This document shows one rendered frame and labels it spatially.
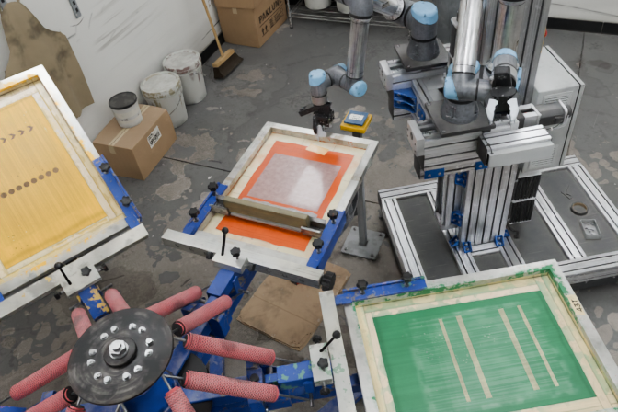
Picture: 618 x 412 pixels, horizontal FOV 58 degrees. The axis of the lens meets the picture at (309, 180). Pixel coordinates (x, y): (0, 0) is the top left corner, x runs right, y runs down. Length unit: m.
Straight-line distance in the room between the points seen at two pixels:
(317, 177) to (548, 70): 1.13
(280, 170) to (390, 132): 1.81
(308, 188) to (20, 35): 2.11
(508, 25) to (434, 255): 1.49
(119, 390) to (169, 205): 2.48
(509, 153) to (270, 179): 1.03
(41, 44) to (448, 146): 2.60
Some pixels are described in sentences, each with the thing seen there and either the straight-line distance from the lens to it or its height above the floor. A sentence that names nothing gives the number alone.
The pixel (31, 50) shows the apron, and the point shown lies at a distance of 3.91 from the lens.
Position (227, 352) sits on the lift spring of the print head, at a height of 1.15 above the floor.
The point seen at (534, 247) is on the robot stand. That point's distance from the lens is 3.31.
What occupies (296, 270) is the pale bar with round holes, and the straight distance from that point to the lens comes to 2.09.
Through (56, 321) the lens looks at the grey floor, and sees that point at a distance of 3.69.
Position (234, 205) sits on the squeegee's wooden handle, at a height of 1.04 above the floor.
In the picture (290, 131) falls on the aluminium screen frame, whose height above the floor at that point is 0.99.
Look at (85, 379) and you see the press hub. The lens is 1.73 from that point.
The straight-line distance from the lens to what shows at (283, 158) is 2.67.
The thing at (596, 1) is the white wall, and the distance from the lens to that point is 5.57.
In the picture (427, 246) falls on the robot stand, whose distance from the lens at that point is 3.23.
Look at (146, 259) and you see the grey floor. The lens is 3.74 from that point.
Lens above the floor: 2.68
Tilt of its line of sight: 43 degrees down
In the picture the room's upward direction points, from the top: 8 degrees counter-clockwise
